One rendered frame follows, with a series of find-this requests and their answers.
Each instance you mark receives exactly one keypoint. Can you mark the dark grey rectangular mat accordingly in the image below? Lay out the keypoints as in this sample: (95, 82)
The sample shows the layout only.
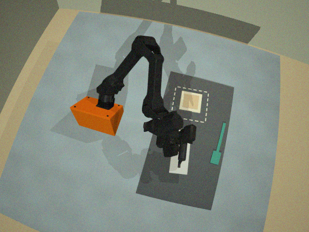
(198, 187)

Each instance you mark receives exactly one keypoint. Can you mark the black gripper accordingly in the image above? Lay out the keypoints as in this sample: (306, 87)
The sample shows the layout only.
(187, 134)

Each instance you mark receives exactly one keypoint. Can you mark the cream square tile with dark centre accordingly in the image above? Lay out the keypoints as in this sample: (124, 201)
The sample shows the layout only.
(190, 102)

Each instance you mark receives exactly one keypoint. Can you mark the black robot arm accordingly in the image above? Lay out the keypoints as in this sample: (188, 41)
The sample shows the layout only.
(153, 104)

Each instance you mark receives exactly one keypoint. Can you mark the green small trowel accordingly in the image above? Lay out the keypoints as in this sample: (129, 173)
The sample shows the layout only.
(216, 154)

